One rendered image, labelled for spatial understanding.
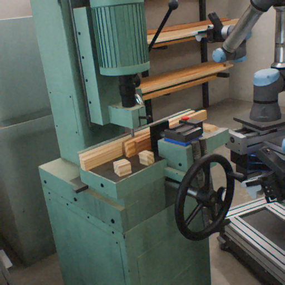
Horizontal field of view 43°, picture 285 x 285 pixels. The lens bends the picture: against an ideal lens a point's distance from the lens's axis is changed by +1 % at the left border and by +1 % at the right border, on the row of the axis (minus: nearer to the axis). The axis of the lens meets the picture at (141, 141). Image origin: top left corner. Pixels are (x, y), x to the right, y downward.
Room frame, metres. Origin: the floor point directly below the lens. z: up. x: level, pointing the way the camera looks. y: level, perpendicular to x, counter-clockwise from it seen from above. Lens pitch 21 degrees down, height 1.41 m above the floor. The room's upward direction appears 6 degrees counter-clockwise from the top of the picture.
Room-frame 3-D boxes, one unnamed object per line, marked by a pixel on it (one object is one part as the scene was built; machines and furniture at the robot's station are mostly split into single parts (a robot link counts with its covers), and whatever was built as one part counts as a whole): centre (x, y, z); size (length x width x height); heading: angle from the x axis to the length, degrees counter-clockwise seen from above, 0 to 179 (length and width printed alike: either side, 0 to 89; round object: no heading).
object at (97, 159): (1.33, -0.05, 0.92); 0.66 x 0.02 x 0.04; 130
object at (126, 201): (1.22, -0.01, 0.82); 0.40 x 0.21 x 0.04; 130
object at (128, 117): (1.28, 0.04, 1.03); 0.14 x 0.07 x 0.09; 40
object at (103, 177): (1.23, -0.10, 0.87); 0.61 x 0.30 x 0.06; 130
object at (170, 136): (1.17, -0.16, 0.99); 0.13 x 0.11 x 0.06; 130
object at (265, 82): (1.71, -0.64, 0.98); 0.13 x 0.12 x 0.14; 125
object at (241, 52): (1.99, -0.57, 1.12); 0.11 x 0.08 x 0.11; 125
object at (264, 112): (1.71, -0.63, 0.87); 0.15 x 0.15 x 0.10
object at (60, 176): (1.36, 0.11, 0.76); 0.57 x 0.45 x 0.09; 40
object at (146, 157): (1.13, -0.01, 0.92); 0.04 x 0.03 x 0.04; 42
